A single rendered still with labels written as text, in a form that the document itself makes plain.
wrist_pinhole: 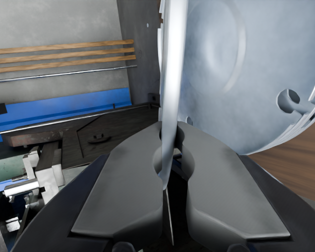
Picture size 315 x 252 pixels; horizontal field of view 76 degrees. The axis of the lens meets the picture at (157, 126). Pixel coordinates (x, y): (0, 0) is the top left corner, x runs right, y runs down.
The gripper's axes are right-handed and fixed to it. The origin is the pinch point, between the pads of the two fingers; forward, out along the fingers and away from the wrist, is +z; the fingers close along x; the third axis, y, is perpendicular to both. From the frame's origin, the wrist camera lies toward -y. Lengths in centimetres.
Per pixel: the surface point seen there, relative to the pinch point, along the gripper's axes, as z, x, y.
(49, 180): 35, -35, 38
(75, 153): 37, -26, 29
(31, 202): 38, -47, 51
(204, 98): 17.1, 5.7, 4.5
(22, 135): 66, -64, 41
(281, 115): 6.6, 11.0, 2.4
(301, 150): 7.3, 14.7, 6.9
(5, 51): 132, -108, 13
